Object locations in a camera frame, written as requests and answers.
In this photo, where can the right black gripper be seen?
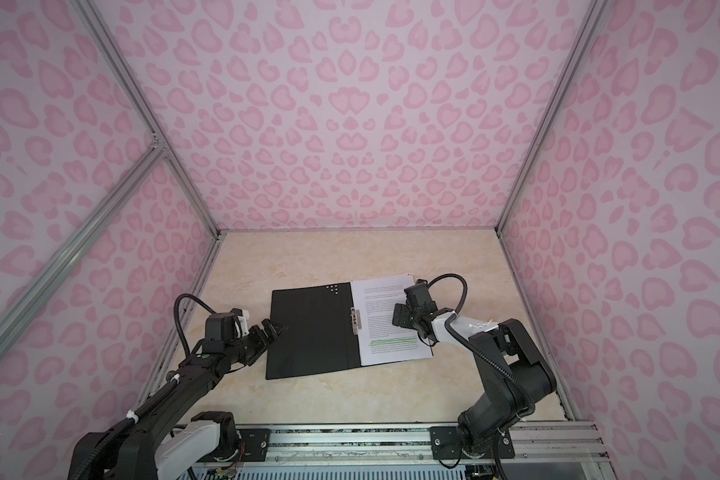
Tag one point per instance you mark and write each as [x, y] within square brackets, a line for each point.
[403, 311]

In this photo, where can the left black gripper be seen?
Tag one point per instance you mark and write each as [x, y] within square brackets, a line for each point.
[264, 342]

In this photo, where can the green highlighted paper sheet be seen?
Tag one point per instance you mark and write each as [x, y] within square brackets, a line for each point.
[380, 341]

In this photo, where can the blue black file folder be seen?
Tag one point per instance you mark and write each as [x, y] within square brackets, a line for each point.
[319, 332]

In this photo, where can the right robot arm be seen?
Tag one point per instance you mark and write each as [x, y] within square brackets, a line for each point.
[514, 374]

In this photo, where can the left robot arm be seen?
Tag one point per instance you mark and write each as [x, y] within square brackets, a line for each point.
[143, 445]

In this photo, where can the left diagonal aluminium strut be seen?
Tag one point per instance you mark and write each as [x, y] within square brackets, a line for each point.
[16, 318]

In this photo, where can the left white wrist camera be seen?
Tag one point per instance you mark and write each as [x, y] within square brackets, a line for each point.
[241, 318]

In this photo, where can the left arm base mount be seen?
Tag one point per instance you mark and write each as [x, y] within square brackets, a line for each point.
[246, 444]

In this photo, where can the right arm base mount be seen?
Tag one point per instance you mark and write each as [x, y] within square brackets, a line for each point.
[451, 442]

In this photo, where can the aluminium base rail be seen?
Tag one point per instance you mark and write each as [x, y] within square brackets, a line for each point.
[544, 450]

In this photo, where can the right corner aluminium post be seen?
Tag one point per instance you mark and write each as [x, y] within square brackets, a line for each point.
[584, 40]

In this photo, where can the corner aluminium post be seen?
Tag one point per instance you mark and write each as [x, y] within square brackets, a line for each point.
[584, 40]
[105, 42]

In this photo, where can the left corner aluminium post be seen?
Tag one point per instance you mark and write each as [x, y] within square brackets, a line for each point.
[105, 42]

